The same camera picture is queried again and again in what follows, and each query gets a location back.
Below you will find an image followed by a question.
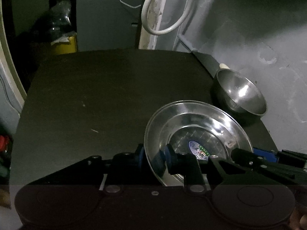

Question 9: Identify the black plastic bag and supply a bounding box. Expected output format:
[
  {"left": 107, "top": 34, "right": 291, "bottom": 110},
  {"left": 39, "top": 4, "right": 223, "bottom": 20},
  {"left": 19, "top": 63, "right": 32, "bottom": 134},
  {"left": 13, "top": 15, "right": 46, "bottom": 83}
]
[{"left": 34, "top": 1, "right": 72, "bottom": 41}]

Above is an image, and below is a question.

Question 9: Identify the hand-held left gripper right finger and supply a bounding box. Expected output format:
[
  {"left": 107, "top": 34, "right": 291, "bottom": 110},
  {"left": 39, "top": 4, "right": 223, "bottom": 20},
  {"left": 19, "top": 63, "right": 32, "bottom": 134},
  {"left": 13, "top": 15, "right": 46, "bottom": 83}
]
[{"left": 165, "top": 144, "right": 288, "bottom": 194}]

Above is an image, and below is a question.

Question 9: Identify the yellow box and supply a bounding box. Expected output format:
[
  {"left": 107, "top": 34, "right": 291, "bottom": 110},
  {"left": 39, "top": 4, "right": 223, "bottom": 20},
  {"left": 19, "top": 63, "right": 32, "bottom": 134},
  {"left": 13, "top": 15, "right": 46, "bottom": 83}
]
[{"left": 51, "top": 36, "right": 78, "bottom": 55}]

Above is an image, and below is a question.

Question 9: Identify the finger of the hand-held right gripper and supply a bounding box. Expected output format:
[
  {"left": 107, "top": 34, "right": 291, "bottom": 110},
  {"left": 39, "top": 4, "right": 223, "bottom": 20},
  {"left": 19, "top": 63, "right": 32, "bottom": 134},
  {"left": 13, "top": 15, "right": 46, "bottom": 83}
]
[
  {"left": 231, "top": 148, "right": 296, "bottom": 179},
  {"left": 253, "top": 148, "right": 307, "bottom": 168}
]

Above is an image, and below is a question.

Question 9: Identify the dark cabinet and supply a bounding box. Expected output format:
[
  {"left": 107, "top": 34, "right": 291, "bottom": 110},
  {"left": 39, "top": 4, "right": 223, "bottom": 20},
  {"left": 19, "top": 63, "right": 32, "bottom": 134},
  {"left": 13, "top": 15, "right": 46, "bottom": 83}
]
[{"left": 76, "top": 0, "right": 149, "bottom": 52}]

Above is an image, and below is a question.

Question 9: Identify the steel bowl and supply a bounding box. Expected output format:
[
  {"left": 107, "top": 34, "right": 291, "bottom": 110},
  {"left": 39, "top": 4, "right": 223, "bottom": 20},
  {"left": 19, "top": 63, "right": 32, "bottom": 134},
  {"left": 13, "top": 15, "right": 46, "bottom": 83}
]
[{"left": 211, "top": 69, "right": 267, "bottom": 115}]

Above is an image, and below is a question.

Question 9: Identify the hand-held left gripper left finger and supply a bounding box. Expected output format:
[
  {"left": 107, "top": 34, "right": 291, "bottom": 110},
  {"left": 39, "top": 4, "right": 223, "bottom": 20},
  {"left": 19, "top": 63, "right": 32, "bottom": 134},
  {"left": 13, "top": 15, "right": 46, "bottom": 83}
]
[{"left": 25, "top": 144, "right": 145, "bottom": 194}]

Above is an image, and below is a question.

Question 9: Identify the steel plate with sticker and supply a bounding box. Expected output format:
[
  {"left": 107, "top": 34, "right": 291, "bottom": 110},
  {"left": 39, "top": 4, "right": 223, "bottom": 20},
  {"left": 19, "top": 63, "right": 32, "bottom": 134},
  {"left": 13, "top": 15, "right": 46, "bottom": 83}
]
[{"left": 144, "top": 101, "right": 254, "bottom": 187}]

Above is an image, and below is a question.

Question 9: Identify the thick white hose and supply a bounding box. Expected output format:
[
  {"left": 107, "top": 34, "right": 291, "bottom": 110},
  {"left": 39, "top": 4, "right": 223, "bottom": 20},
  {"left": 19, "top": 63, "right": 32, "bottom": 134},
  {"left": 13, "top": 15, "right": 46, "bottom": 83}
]
[{"left": 141, "top": 0, "right": 195, "bottom": 35}]

